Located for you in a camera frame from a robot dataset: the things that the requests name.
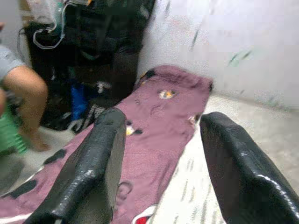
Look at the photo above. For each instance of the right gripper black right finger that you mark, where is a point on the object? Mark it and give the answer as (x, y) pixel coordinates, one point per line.
(243, 177)

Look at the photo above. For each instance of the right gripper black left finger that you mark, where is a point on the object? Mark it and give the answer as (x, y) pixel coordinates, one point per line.
(93, 163)

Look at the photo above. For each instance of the white quilted mattress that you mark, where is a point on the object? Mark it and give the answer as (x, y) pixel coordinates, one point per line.
(191, 186)

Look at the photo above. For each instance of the blue bag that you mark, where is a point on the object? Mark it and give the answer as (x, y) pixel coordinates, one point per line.
(78, 100)

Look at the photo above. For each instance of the pink cartoon print blanket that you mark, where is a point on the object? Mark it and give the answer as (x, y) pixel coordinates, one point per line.
(158, 140)

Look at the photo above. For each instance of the green plastic stool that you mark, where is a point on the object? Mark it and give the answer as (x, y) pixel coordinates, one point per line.
(9, 135)

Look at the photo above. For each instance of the person in grey shorts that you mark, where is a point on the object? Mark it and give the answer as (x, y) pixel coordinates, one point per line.
(25, 93)

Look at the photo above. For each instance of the black hanging clothes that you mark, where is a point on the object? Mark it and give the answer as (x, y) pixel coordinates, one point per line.
(98, 46)

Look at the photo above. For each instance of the white clothes hanger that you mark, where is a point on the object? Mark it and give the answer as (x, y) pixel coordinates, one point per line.
(46, 45)

